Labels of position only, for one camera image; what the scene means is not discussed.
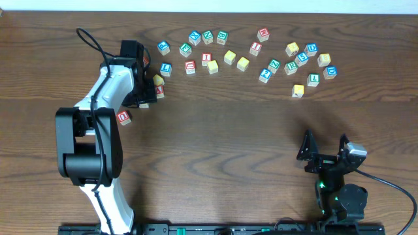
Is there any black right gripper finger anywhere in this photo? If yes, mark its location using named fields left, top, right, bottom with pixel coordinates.
left=339, top=134, right=349, bottom=153
left=297, top=130, right=318, bottom=161

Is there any green R block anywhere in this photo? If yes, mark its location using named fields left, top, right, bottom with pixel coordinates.
left=284, top=61, right=298, bottom=75

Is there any yellow O block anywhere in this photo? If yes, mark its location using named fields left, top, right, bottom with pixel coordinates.
left=224, top=50, right=236, bottom=65

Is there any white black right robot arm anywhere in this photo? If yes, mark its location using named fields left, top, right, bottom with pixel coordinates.
left=297, top=130, right=368, bottom=224

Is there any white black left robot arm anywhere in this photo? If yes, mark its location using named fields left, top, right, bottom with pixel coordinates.
left=56, top=57, right=156, bottom=234

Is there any red A block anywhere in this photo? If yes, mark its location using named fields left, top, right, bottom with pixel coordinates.
left=155, top=86, right=165, bottom=99

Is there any yellow G block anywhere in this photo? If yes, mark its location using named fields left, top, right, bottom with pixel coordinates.
left=153, top=74, right=165, bottom=86

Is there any red E block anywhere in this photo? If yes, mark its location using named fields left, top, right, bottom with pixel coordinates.
left=143, top=57, right=150, bottom=67

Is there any blue L block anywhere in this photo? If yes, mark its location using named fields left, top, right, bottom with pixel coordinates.
left=160, top=63, right=172, bottom=76

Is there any red O block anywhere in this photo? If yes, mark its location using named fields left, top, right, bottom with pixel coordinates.
left=116, top=110, right=131, bottom=125

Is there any blue P block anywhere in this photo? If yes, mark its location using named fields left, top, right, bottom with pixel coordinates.
left=157, top=40, right=170, bottom=55

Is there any red U block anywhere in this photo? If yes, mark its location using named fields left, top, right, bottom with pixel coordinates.
left=185, top=61, right=196, bottom=74

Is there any yellow W block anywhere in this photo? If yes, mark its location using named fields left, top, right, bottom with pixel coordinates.
left=292, top=84, right=304, bottom=98

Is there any green F block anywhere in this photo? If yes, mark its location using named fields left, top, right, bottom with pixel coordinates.
left=179, top=43, right=192, bottom=57

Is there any green L block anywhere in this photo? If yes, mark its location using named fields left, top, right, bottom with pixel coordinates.
left=307, top=73, right=320, bottom=87

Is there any blue D block lower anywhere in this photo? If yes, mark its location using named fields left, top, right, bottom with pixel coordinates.
left=323, top=66, right=338, bottom=80

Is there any blue d block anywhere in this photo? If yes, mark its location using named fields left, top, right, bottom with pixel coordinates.
left=323, top=66, right=338, bottom=80
left=304, top=43, right=318, bottom=57

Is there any red i block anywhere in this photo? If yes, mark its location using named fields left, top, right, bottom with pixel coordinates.
left=249, top=42, right=262, bottom=56
left=201, top=53, right=212, bottom=67

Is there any yellow S block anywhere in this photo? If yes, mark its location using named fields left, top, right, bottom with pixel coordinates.
left=206, top=60, right=219, bottom=74

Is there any blue X block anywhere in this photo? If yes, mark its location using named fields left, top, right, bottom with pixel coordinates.
left=188, top=31, right=201, bottom=46

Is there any yellow 8 block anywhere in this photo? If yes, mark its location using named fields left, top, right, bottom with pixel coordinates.
left=317, top=54, right=331, bottom=67

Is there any green N block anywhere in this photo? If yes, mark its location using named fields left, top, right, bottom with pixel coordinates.
left=202, top=30, right=214, bottom=44

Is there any blue 2 block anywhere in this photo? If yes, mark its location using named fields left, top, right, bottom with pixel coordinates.
left=259, top=68, right=272, bottom=84

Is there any blue 5 block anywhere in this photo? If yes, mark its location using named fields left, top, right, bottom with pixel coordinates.
left=295, top=52, right=309, bottom=67

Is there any green Z block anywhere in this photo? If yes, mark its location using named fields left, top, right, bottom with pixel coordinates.
left=268, top=59, right=281, bottom=74

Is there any green B block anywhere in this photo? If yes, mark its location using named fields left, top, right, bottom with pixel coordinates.
left=216, top=31, right=229, bottom=45

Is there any blue D block upper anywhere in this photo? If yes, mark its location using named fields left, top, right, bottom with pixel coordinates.
left=304, top=43, right=318, bottom=57

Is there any red I block right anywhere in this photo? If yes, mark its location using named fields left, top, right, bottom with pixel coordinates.
left=249, top=42, right=262, bottom=56

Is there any red H block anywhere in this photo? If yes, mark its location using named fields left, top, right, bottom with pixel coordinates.
left=257, top=27, right=270, bottom=42

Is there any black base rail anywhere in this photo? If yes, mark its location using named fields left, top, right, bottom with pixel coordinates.
left=57, top=223, right=386, bottom=235

